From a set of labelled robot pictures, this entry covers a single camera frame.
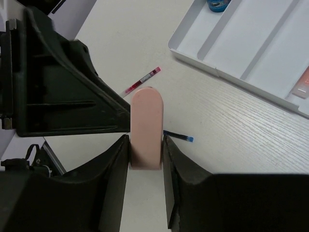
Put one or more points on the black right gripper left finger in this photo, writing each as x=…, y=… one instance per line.
x=86, y=199

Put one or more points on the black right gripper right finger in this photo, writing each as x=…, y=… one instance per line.
x=199, y=201

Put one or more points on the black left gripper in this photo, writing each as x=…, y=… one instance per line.
x=49, y=86

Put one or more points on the pink stapler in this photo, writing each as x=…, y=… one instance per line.
x=146, y=129

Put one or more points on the yellow cap highlighter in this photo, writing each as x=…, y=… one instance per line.
x=301, y=89

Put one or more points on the blue correction tape roll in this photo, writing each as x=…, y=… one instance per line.
x=218, y=5

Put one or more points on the blue pen refill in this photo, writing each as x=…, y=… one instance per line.
x=179, y=136

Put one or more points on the red pen refill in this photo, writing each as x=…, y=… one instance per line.
x=139, y=82

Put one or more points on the white divided organizer tray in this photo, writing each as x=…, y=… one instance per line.
x=260, y=45

